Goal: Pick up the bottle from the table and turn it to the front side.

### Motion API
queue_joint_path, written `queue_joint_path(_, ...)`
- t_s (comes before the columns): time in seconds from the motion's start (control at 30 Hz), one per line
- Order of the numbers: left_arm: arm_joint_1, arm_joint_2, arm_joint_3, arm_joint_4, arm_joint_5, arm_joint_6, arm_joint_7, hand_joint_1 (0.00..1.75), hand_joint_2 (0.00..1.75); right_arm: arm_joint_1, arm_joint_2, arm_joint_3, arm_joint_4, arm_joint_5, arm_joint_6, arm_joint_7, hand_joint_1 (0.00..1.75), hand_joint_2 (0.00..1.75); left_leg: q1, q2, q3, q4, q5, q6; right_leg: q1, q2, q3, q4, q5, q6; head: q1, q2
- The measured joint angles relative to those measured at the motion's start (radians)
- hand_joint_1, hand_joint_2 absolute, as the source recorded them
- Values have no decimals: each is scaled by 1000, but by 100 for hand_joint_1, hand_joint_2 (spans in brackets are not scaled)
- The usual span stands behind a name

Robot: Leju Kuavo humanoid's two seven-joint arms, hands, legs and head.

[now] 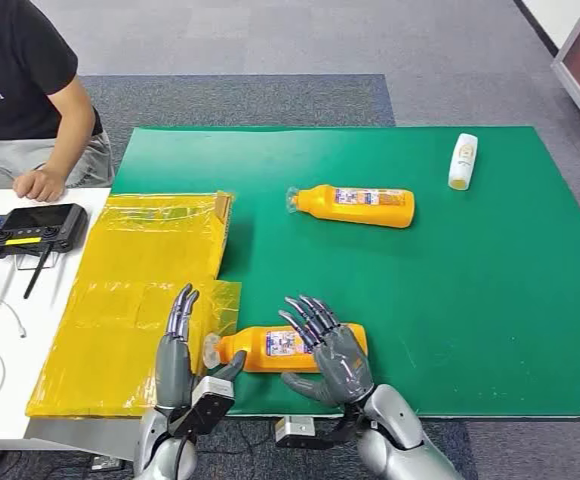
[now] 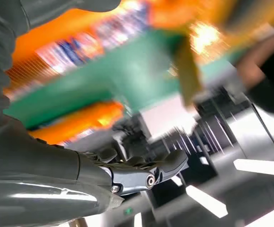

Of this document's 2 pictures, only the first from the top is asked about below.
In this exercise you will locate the person's hand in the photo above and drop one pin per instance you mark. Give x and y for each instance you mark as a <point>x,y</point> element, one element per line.
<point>37,184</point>

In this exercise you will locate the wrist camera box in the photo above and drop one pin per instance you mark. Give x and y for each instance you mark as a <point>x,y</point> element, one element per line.
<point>294,432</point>
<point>210,401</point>

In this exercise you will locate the small white bottle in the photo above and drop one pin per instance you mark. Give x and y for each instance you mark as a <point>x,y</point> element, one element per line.
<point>462,162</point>

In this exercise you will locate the green table mat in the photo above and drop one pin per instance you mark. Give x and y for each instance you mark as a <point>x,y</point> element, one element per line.
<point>420,298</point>

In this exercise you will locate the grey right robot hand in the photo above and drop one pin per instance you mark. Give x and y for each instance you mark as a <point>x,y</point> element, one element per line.
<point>345,368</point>

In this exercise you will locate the black remote controller with screen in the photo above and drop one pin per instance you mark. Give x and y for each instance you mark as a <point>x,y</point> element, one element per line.
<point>35,225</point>

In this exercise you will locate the yellow taped cardboard sheet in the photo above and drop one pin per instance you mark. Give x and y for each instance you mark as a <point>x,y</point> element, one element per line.
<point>120,265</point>

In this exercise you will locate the orange detergent bottle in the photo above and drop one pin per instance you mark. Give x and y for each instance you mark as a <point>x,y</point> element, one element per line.
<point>365,208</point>
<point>250,351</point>

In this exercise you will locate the person's forearm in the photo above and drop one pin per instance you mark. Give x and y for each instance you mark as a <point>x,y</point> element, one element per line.
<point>73,126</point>

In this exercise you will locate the person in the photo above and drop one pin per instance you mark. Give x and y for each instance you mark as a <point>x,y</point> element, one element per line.
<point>10,66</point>

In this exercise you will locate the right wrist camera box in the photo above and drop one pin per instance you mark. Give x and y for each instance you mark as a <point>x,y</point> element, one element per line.
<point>294,432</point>

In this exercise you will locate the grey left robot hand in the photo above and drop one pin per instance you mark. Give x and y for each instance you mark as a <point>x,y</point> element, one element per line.
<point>172,371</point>

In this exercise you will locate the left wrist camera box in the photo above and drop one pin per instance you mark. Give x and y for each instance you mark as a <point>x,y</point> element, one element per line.
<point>210,401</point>

